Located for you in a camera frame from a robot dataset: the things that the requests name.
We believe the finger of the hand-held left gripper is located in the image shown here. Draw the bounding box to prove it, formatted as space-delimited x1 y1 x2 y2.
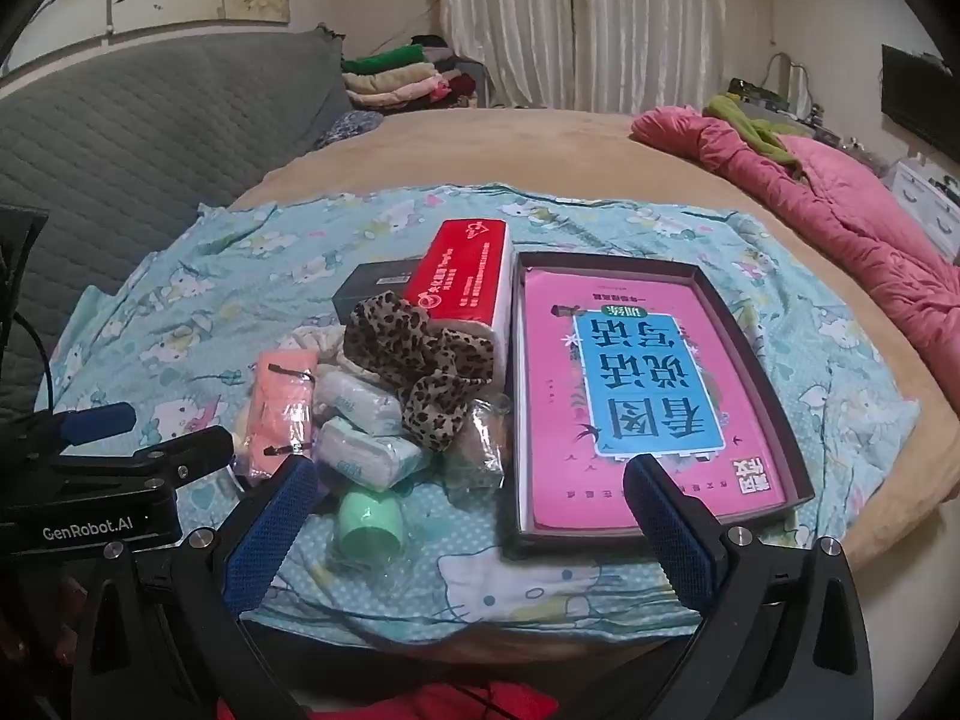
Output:
56 426 235 490
45 403 137 447

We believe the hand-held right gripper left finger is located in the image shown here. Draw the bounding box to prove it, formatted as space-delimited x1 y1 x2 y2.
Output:
71 456 320 720

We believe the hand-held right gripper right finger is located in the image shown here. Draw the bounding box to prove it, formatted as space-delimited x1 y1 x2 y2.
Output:
624 454 875 720

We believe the dark shallow box tray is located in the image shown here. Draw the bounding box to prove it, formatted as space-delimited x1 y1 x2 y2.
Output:
501 251 815 560

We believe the pink packet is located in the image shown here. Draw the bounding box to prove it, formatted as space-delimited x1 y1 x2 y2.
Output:
244 349 320 485

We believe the mint green plastic capsule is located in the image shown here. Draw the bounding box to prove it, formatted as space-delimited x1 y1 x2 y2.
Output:
335 487 410 563

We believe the small white tissue pack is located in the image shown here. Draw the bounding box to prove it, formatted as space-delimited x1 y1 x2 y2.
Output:
311 367 406 436
311 420 432 492

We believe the brown plush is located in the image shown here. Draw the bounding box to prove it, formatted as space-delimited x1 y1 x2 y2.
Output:
442 397 515 488

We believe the leopard print scrunchie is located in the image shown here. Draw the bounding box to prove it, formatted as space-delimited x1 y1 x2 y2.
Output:
343 296 496 452

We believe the person's left hand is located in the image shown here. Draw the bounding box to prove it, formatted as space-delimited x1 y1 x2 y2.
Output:
0 577 80 691

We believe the light blue printed blanket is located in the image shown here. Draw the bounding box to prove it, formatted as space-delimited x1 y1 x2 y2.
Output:
49 184 920 642

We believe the pink book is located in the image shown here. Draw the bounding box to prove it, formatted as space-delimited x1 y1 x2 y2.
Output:
521 266 788 533

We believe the black box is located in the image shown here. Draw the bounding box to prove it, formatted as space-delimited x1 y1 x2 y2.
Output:
330 259 428 331

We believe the red cloth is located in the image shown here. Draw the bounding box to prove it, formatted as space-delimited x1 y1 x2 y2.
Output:
217 679 560 720

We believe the grey quilted headboard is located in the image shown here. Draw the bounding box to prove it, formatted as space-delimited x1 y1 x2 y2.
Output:
0 30 353 421

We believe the red tissue box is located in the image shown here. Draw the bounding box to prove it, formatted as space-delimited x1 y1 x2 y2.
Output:
403 219 515 383

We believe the dark floral pillow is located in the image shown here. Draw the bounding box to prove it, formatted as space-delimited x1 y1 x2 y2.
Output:
315 111 385 149

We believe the pink quilt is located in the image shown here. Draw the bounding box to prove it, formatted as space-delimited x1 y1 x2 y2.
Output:
630 106 960 436

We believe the pile of folded clothes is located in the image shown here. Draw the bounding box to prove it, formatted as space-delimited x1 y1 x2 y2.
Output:
341 41 481 110

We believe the green garment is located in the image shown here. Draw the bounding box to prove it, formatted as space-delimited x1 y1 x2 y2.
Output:
705 92 807 166

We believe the white drawer cabinet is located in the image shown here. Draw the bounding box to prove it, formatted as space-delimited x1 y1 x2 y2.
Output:
889 157 960 263

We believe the round bed with tan sheet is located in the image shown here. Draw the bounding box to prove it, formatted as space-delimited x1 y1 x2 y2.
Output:
225 106 960 665

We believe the white curtain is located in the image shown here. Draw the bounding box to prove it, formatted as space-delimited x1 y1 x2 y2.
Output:
439 0 728 113

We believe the black cable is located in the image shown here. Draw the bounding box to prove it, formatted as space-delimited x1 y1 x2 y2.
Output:
0 307 53 421

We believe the white bag with handles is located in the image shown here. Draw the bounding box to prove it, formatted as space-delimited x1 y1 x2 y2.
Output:
765 52 815 117

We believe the black wall television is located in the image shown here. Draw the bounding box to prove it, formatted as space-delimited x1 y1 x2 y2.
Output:
881 45 960 158

